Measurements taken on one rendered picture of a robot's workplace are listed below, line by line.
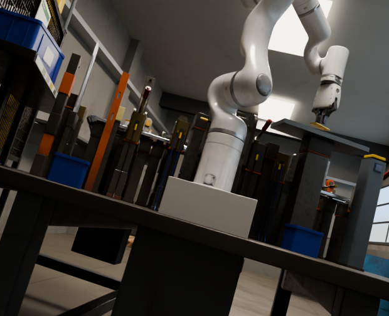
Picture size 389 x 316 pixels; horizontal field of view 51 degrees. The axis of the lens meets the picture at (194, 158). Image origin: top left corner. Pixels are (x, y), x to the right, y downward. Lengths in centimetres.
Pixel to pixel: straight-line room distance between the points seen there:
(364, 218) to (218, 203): 78
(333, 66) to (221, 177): 76
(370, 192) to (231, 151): 71
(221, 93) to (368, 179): 73
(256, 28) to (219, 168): 49
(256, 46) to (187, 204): 57
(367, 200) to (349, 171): 765
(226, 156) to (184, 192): 19
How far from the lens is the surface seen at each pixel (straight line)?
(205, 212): 113
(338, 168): 935
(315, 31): 170
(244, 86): 127
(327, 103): 171
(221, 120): 127
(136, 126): 162
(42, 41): 144
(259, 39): 140
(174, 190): 114
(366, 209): 175
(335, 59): 178
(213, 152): 123
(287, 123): 157
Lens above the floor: 71
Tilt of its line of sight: 8 degrees up
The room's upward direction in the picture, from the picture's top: 16 degrees clockwise
